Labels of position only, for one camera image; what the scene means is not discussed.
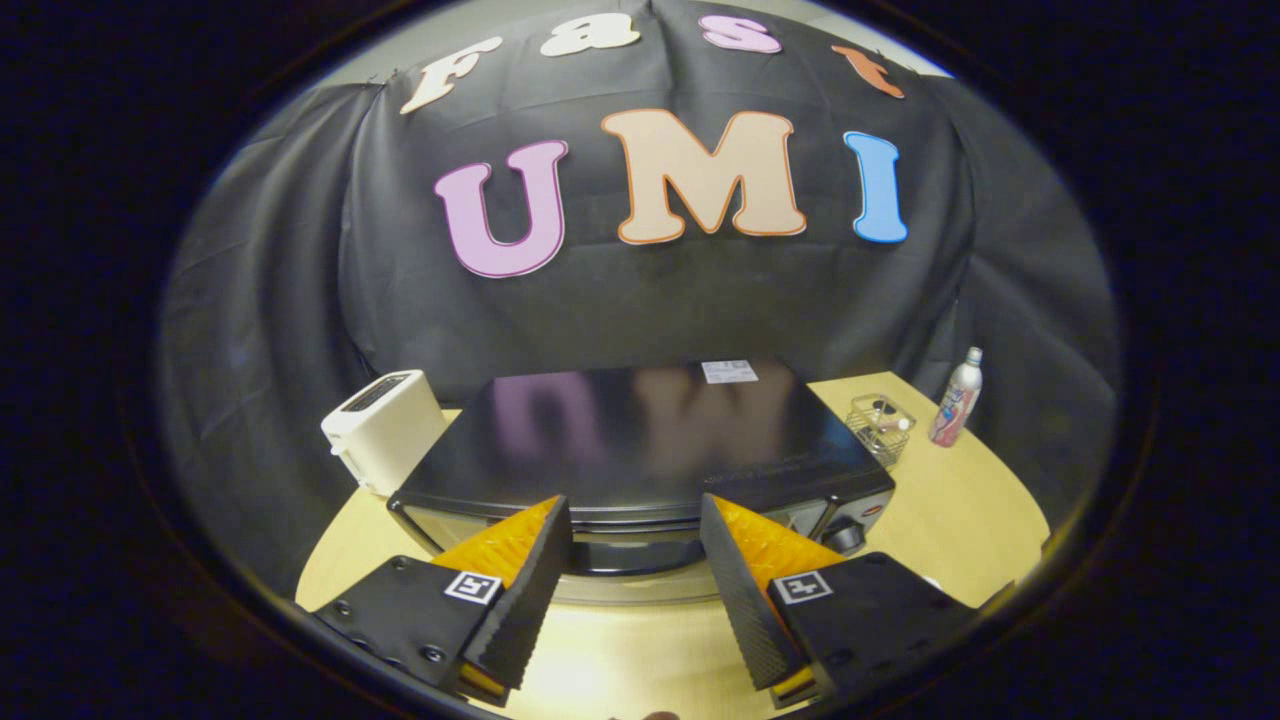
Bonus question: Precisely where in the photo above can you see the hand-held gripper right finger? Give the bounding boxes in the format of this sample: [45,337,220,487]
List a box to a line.
[698,492,987,707]

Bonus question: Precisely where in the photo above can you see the wire mesh basket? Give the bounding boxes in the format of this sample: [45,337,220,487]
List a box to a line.
[845,393,918,470]

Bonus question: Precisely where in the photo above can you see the black toaster oven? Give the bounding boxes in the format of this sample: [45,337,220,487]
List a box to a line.
[387,360,898,607]

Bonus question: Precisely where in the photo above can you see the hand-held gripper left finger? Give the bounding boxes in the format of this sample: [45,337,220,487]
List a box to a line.
[308,494,574,707]

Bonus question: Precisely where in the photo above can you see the white pink bottle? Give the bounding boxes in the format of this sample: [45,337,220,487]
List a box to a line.
[928,346,985,449]

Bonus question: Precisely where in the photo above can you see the black backdrop cloth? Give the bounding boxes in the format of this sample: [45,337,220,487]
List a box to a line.
[155,0,1121,601]

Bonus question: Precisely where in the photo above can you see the white bread toaster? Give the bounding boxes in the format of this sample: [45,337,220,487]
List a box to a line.
[320,369,450,499]

